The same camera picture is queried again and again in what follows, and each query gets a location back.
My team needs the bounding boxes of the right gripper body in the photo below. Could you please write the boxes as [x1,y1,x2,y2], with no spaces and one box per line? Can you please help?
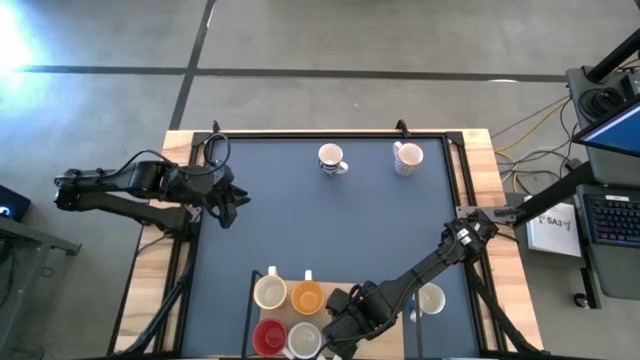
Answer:
[325,282,404,347]

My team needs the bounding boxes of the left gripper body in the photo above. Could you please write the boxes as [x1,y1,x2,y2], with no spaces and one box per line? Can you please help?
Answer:
[204,169,237,229]

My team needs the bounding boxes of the yellow orange mug white handle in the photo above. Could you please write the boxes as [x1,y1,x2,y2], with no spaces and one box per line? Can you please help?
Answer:
[290,269,326,316]

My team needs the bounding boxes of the cream mug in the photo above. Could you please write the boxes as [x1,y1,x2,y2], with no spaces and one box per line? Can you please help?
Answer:
[252,265,289,311]

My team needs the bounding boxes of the blue floral white mug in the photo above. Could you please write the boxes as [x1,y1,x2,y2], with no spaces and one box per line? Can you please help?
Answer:
[317,142,350,177]

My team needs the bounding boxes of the grey white patterned mug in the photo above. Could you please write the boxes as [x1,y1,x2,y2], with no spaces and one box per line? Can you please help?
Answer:
[392,140,425,178]

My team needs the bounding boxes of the wooden riser shelf black legs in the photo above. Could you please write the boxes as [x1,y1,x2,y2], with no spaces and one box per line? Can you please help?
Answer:
[241,269,424,360]

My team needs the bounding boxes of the blue grey table mat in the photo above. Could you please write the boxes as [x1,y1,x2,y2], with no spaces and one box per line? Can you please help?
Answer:
[180,137,481,359]

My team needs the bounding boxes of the pale grey mug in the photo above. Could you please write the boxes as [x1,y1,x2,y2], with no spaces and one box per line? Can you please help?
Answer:
[287,321,325,360]

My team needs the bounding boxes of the red mug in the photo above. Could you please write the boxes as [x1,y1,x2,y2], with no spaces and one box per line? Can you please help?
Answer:
[251,318,290,358]

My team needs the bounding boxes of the grey metal stand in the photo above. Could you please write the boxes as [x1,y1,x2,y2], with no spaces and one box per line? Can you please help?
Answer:
[0,215,82,351]

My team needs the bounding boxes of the black device blue light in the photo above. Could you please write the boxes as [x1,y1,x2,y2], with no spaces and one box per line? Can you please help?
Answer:
[0,184,32,224]

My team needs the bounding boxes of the black cart pole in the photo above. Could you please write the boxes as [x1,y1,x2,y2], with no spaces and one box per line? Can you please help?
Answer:
[514,159,596,227]
[585,29,640,84]

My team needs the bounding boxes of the black keyboard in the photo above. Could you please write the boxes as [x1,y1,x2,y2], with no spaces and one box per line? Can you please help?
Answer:
[582,192,640,249]

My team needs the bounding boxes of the grey computer cart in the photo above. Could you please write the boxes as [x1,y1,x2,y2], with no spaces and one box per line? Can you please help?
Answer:
[564,62,640,310]

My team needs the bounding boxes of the computer monitor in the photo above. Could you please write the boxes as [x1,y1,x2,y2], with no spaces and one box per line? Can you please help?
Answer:
[572,94,640,159]

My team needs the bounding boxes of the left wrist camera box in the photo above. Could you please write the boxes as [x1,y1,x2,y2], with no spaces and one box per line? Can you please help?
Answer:
[192,164,224,191]

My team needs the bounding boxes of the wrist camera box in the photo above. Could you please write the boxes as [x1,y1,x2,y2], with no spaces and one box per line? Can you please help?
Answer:
[192,164,224,191]
[322,319,364,358]

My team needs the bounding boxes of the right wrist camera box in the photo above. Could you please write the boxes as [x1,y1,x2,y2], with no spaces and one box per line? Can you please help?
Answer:
[322,319,364,358]

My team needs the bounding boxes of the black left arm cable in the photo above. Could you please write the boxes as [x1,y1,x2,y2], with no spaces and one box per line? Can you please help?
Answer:
[97,132,232,176]

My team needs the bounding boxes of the black metal table frame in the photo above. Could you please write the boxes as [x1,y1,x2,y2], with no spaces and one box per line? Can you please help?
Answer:
[107,119,546,360]

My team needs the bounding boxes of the metal side bracket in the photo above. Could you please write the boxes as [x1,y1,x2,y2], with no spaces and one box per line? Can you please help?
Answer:
[455,204,521,222]

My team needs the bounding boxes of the yellow floor cable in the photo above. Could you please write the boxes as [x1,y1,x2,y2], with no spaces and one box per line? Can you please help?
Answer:
[492,97,571,194]

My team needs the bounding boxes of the grey floor cable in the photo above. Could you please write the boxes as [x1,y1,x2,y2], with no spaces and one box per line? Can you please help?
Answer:
[489,94,571,140]

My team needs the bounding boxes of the black cable coil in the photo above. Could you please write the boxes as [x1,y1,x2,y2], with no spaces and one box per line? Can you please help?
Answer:
[578,85,626,121]

